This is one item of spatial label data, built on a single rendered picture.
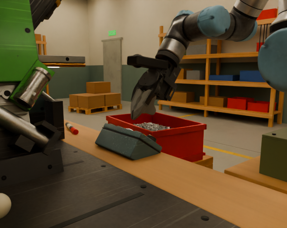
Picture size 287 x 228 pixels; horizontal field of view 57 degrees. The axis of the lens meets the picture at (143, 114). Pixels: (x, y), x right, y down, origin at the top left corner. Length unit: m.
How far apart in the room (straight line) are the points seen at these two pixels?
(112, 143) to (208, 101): 5.69
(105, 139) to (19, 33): 0.30
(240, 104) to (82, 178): 5.46
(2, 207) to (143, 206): 0.18
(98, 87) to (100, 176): 6.81
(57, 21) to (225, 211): 10.35
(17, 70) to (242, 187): 0.47
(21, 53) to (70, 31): 10.20
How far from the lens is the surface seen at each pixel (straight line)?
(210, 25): 0.72
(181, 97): 6.75
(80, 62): 0.78
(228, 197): 0.44
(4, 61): 0.58
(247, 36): 0.86
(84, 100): 6.65
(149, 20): 8.40
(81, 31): 11.00
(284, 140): 0.65
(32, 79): 0.55
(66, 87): 10.57
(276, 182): 0.66
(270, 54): 0.56
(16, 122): 0.52
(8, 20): 0.61
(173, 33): 0.80
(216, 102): 6.18
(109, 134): 0.65
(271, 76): 0.56
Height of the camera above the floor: 1.09
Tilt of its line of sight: 10 degrees down
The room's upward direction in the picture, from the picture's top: straight up
